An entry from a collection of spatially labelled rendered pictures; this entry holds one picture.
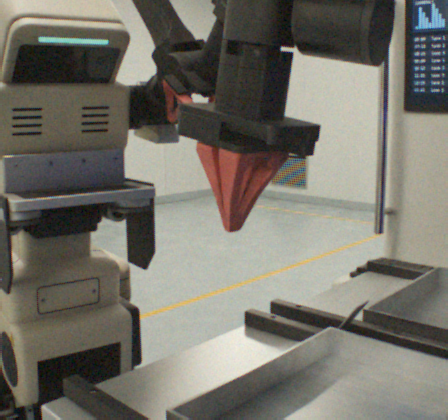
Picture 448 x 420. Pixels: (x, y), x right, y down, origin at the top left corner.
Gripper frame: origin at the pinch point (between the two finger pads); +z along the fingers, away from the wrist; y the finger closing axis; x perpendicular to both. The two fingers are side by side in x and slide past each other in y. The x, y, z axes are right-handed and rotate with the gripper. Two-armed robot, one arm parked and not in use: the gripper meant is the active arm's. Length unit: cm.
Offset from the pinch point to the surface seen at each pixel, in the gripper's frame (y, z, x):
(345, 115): -302, 51, 548
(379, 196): -26, 15, 83
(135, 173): -472, 152, 382
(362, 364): 6.4, 18.7, 19.2
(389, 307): 1.8, 18.0, 35.0
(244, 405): 2.0, 19.5, 3.4
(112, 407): -4.8, 18.8, -7.8
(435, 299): 5, 19, 47
